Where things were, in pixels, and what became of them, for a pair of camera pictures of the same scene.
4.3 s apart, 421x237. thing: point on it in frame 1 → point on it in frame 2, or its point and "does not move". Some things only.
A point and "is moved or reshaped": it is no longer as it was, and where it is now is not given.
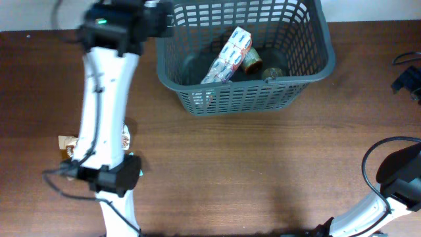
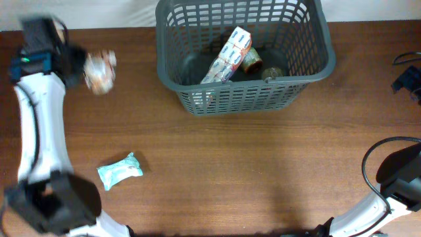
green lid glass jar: (252, 63) does not move
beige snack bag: (70, 143) is moved or reshaped
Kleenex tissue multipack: (233, 52) does not move
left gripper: (160, 10) → (75, 74)
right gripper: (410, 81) does not move
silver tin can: (272, 73) does not move
